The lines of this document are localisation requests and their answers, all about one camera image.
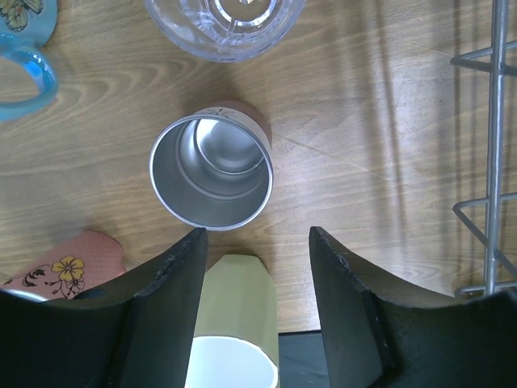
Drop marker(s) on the black base mat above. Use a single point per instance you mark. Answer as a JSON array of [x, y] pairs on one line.
[[302, 360]]

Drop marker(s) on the clear plastic cup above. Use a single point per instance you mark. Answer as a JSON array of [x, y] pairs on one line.
[[225, 31]]

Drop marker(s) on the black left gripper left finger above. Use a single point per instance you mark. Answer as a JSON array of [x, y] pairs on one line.
[[135, 330]]

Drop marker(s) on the pink floral mug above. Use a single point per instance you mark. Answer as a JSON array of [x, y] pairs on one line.
[[83, 262]]

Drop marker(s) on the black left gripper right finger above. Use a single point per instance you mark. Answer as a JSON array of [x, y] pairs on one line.
[[379, 330]]

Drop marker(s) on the blue mug orange inside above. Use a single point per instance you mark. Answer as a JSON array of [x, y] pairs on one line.
[[26, 26]]

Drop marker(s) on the grey wire dish rack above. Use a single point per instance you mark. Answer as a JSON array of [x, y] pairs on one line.
[[481, 216]]

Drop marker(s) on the steel tumbler brown band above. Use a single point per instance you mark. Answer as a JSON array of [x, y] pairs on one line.
[[213, 168]]

